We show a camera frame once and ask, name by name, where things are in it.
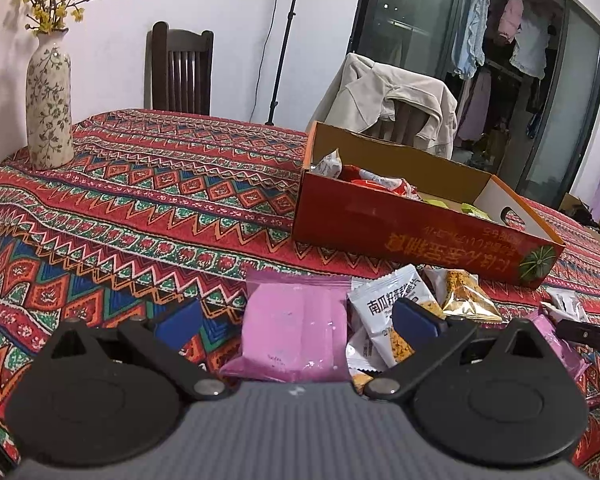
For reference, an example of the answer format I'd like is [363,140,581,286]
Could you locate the floral ceramic vase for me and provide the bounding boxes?
[26,29,75,171]

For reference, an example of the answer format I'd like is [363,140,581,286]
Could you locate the black light stand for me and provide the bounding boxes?
[264,0,309,127]

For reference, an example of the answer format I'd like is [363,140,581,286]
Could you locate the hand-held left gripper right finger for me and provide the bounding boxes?
[364,297,553,403]

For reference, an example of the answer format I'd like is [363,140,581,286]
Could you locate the brown cardboard carton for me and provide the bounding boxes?
[559,191,600,242]

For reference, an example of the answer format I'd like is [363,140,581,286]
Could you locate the thin black cable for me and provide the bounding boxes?
[249,0,282,122]

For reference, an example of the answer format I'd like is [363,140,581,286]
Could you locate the beige jacket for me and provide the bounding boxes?
[307,52,459,161]

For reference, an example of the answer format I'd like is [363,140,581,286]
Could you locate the white cracker snack packet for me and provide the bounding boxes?
[424,268,504,324]
[347,264,447,376]
[346,329,384,387]

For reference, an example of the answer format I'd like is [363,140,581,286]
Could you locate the patterned red tablecloth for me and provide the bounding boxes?
[0,107,600,480]

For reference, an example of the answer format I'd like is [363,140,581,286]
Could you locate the dark wooden chair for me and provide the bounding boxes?
[145,21,215,117]

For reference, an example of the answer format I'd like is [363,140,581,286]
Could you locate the silver snack packet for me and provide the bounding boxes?
[311,148,344,179]

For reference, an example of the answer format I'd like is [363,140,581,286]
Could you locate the pink snack packet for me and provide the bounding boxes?
[219,266,354,387]
[527,309,592,387]

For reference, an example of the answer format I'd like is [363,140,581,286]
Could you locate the large red snack packet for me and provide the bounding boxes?
[340,164,423,202]

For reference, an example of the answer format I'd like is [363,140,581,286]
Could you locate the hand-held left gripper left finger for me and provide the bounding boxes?
[42,297,231,403]

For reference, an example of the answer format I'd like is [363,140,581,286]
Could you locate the pink hanging garment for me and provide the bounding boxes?
[497,0,525,44]

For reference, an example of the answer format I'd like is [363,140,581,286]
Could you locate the pale pink long garment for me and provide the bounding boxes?
[454,67,494,142]

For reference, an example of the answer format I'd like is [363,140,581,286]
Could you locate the white hanging garment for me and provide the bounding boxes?
[509,10,551,80]

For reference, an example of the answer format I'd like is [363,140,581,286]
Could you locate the red cardboard box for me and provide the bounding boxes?
[291,120,567,291]

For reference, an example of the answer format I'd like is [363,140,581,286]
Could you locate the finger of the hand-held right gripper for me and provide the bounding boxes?
[555,317,600,357]

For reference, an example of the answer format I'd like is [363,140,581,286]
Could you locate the glass sliding door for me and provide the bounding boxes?
[350,0,600,209]

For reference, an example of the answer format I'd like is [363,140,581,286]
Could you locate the wooden chair under jacket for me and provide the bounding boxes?
[377,101,432,149]

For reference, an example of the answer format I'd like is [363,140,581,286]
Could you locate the light blue hanging shirt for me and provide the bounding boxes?
[451,0,492,81]

